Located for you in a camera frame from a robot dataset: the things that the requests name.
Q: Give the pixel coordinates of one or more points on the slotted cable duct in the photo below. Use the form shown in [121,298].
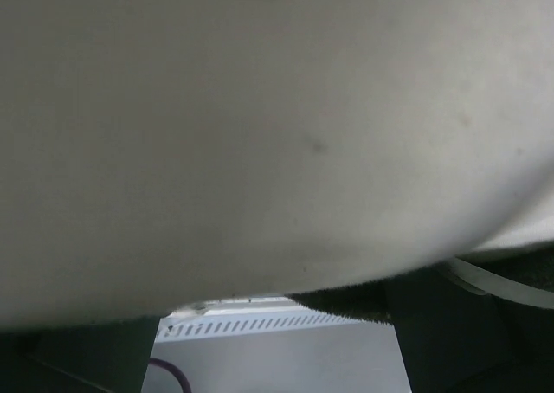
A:
[245,324]

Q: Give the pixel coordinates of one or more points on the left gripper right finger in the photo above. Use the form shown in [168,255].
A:
[452,340]

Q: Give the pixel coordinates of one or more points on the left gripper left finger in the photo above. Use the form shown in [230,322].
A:
[91,358]

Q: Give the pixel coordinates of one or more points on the white pillow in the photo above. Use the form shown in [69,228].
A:
[156,153]

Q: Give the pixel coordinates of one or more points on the black pillowcase with beige flowers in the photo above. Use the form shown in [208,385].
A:
[530,265]

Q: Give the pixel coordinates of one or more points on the aluminium mounting rail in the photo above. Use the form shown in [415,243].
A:
[235,306]

